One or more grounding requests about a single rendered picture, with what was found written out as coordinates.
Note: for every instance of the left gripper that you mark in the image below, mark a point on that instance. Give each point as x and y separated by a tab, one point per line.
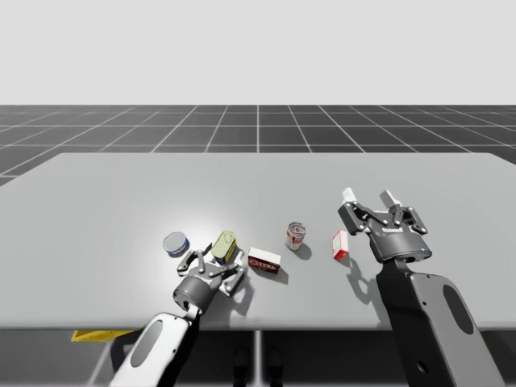
195	292

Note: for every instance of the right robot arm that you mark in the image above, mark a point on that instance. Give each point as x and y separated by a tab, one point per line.
435	326

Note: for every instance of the green and blue rectangular can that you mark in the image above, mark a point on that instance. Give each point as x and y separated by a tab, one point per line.
224	246

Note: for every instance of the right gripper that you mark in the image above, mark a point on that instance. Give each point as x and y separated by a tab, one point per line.
399	244

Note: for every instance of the blue flat can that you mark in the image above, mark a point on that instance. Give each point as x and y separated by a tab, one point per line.
175	244

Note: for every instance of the red and white carton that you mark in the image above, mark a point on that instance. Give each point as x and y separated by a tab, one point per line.
340	244

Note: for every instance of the red and white can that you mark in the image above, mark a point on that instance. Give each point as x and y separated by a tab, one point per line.
295	237

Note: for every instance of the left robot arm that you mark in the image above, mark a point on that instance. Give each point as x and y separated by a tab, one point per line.
157	350

